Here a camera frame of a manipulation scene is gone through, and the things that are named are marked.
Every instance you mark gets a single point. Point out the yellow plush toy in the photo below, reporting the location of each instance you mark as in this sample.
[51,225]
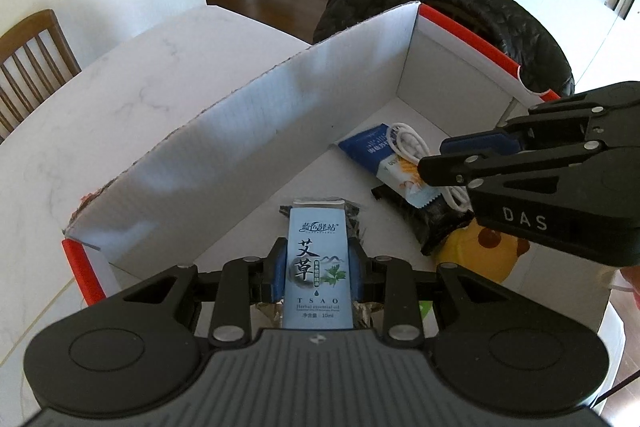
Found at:
[480,257]

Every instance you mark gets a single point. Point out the dark blue snack packet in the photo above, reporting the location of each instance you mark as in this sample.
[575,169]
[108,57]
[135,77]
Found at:
[362,147]

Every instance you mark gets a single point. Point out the dark dried leaf packet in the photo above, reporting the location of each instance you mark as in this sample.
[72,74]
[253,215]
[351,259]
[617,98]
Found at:
[354,219]

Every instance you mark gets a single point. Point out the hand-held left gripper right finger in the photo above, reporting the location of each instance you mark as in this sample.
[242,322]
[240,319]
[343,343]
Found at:
[353,274]

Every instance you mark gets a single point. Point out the white marble desktop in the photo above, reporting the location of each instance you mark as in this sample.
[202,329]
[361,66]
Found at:
[125,97]

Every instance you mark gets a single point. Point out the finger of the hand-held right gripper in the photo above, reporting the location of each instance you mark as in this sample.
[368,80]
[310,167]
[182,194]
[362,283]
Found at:
[480,142]
[450,169]

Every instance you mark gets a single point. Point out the red shoe box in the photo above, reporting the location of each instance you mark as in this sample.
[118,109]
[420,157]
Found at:
[225,182]

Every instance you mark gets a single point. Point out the black snack packet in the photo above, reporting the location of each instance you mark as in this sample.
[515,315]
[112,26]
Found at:
[440,222]

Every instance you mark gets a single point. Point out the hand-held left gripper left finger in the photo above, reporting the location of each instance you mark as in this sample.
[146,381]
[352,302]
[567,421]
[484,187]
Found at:
[279,274]

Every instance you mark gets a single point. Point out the wooden chair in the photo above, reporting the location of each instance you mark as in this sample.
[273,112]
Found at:
[30,62]

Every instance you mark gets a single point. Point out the pale blue small carton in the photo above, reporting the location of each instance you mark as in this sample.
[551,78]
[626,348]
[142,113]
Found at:
[317,257]

